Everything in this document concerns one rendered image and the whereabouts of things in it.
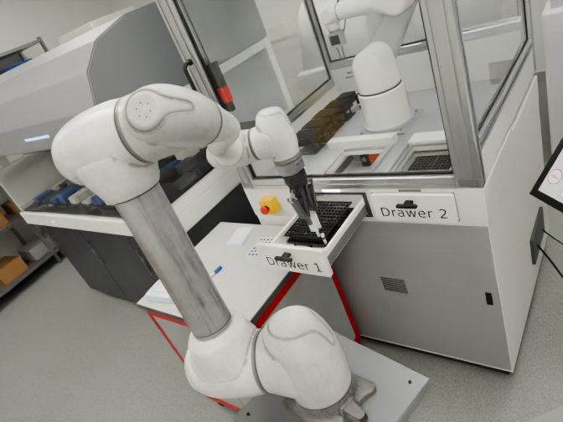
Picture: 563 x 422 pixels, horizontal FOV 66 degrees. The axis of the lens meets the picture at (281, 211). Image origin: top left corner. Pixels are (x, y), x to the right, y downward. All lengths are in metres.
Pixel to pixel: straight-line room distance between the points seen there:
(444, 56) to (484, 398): 1.37
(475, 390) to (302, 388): 1.16
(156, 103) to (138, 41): 1.39
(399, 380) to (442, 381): 0.97
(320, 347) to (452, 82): 0.78
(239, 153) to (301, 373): 0.65
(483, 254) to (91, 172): 1.24
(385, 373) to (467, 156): 0.67
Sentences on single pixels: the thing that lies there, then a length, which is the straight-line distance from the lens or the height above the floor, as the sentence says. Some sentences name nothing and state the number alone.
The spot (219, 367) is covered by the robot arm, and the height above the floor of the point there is 1.01.
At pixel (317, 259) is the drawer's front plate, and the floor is 0.89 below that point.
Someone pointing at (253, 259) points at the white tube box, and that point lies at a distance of 1.76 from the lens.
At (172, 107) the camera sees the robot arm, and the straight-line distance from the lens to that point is 0.76.
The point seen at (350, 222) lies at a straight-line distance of 1.55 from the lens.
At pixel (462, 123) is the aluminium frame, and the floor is 1.16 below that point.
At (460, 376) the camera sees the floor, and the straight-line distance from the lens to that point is 2.13.
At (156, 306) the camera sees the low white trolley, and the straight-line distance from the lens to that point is 1.87.
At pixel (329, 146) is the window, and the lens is 1.58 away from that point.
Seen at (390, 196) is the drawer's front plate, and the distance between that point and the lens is 1.54.
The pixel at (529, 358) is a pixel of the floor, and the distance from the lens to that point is 2.17.
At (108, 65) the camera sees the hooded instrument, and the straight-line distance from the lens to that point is 2.02.
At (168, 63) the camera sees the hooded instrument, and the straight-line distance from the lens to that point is 2.19.
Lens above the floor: 1.71
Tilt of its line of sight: 28 degrees down
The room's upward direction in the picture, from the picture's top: 24 degrees counter-clockwise
